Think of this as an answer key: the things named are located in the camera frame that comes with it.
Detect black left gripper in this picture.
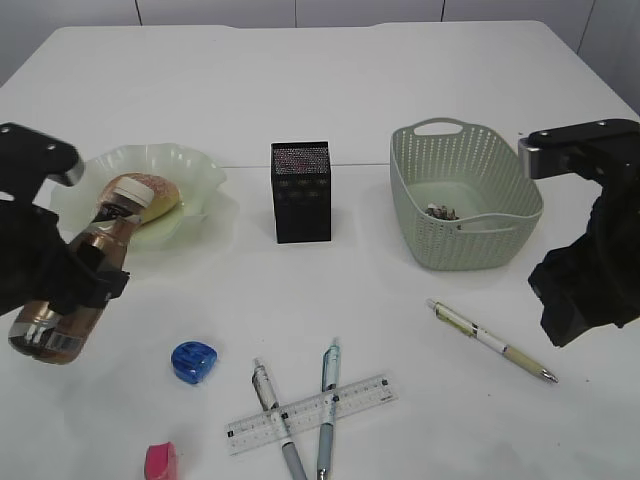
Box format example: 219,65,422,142
1,194,130,314

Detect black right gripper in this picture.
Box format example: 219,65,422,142
528,186,639,347

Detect brown coffee bottle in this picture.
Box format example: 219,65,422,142
8,177,154,365

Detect sugared bread roll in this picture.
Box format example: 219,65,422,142
98,172,181,224

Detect paper ball grey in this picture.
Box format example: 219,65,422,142
441,206,459,221

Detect paper ball pink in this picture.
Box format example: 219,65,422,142
425,203,449,220

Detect blue pencil sharpener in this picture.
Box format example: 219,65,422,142
170,341,218,385

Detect pink eraser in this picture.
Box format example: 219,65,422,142
144,442,178,480

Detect cream green ballpoint pen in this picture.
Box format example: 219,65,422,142
426,299,559,384

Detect pale green woven basket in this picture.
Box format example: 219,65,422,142
390,119,544,271

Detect pale green wavy plate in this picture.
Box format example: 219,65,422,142
50,143,226,249

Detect grey white pen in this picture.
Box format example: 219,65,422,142
251,358,307,480

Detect light blue pen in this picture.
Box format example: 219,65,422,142
316,338,341,479

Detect black mesh pen holder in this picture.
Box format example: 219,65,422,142
271,141,331,244

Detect clear plastic ruler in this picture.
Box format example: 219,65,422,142
224,374,398,456

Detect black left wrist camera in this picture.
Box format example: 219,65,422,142
1,122,85,203

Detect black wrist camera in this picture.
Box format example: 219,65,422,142
1,122,85,203
518,119,639,187

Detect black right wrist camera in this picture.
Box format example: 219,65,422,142
518,119,639,187

